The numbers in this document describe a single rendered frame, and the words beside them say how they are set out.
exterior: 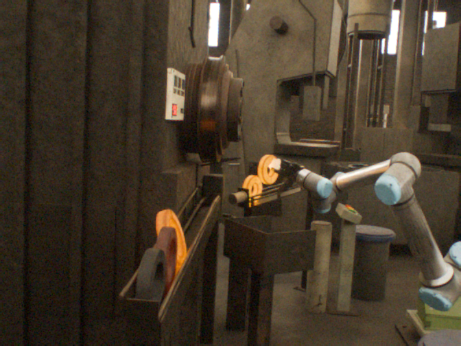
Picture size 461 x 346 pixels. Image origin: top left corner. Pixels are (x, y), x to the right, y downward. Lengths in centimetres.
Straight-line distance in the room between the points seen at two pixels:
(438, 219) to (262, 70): 209
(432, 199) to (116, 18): 338
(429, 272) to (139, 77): 147
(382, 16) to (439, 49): 538
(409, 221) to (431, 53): 382
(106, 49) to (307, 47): 324
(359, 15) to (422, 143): 546
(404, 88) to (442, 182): 658
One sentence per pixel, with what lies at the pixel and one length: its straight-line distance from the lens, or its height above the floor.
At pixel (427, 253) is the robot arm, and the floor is 55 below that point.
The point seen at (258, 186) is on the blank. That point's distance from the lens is 281.
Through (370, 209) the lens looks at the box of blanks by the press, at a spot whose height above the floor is 41.
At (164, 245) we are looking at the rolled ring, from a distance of 137.
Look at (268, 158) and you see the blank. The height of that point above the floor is 88.
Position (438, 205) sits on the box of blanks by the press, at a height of 46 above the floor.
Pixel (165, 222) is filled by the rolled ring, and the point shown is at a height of 75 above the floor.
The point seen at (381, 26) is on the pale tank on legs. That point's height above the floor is 314.
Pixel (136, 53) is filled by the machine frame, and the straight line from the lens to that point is 185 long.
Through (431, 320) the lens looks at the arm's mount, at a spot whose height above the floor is 17.
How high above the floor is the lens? 106
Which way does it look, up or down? 6 degrees down
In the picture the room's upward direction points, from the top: 3 degrees clockwise
